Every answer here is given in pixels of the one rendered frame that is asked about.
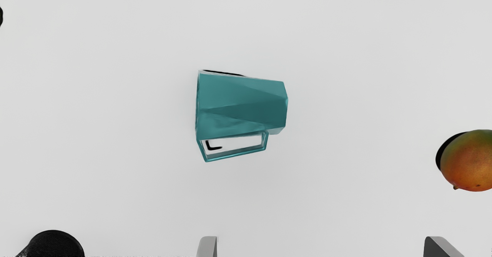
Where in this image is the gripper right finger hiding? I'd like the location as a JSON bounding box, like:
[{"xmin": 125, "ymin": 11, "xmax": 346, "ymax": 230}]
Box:
[{"xmin": 424, "ymin": 236, "xmax": 465, "ymax": 257}]

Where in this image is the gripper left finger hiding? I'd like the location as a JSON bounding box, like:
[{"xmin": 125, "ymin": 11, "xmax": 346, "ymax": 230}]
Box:
[{"xmin": 196, "ymin": 236, "xmax": 219, "ymax": 257}]

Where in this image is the teal faceted mug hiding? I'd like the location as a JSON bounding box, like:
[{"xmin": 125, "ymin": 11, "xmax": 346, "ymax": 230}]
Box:
[{"xmin": 195, "ymin": 70, "xmax": 289, "ymax": 163}]

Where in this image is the orange-green mango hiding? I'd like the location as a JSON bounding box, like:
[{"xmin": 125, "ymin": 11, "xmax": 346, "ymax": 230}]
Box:
[{"xmin": 440, "ymin": 129, "xmax": 492, "ymax": 192}]

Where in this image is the black mesh pen holder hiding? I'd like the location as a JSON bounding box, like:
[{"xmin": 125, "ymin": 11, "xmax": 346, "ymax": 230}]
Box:
[{"xmin": 15, "ymin": 230, "xmax": 86, "ymax": 257}]

